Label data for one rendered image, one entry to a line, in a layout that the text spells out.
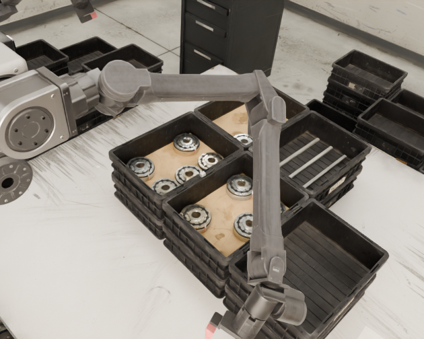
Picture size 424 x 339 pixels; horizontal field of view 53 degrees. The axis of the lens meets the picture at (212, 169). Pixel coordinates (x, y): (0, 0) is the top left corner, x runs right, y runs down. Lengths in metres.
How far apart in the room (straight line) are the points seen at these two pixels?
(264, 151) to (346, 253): 0.59
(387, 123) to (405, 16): 1.97
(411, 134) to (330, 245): 1.35
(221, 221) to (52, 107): 0.79
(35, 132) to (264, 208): 0.49
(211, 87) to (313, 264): 0.69
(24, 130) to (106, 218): 0.86
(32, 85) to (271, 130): 0.53
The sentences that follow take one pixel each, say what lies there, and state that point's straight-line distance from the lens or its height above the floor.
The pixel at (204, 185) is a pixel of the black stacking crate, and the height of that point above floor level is 0.89.
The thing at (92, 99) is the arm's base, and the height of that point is 1.45.
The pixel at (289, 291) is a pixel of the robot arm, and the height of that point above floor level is 1.13.
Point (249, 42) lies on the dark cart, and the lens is 3.09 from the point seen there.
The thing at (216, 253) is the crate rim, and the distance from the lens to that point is 1.24.
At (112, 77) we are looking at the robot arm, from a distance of 0.87.
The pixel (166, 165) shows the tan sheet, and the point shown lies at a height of 0.83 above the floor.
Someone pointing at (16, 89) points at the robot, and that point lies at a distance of 0.83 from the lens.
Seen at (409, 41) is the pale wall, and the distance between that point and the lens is 4.56.
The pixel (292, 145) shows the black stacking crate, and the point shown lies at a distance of 1.77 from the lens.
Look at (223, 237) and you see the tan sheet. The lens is 1.40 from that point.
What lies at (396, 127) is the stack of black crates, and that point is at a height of 0.49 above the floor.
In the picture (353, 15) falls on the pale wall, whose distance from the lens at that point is 4.72.
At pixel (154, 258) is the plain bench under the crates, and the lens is 1.50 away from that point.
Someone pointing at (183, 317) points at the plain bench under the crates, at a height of 0.70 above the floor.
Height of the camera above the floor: 1.95
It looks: 44 degrees down
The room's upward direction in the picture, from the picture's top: 6 degrees clockwise
